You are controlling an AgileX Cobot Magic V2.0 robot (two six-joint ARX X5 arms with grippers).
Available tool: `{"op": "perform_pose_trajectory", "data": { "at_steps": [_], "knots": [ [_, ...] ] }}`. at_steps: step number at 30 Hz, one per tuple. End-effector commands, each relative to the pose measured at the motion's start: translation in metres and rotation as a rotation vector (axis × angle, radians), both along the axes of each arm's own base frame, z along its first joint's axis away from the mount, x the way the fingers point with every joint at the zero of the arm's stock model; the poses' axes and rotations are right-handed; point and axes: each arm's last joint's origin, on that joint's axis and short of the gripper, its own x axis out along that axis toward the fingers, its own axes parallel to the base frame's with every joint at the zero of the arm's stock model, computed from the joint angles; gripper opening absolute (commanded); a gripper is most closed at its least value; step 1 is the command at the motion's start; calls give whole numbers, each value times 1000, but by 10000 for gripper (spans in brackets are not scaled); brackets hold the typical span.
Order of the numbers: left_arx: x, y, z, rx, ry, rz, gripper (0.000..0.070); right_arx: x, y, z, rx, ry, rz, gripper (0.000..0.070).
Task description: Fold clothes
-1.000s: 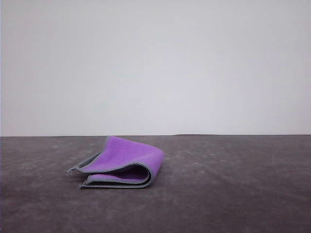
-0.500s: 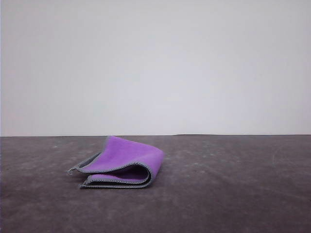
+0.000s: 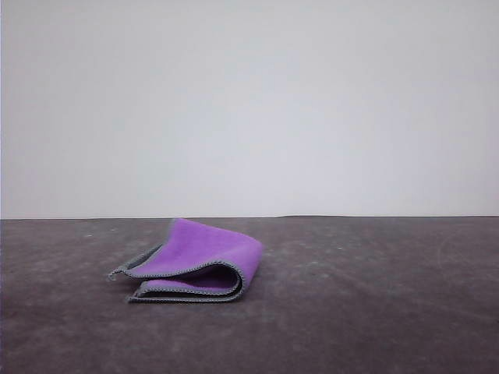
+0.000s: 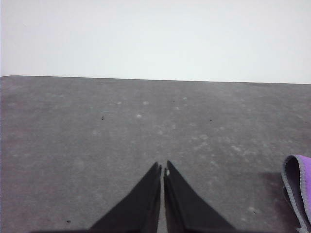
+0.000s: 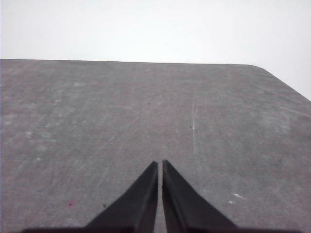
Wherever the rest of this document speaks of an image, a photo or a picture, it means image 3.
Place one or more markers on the purple towel with grey hem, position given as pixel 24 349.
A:
pixel 206 249

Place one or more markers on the grey table cloth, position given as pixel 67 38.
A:
pixel 78 339

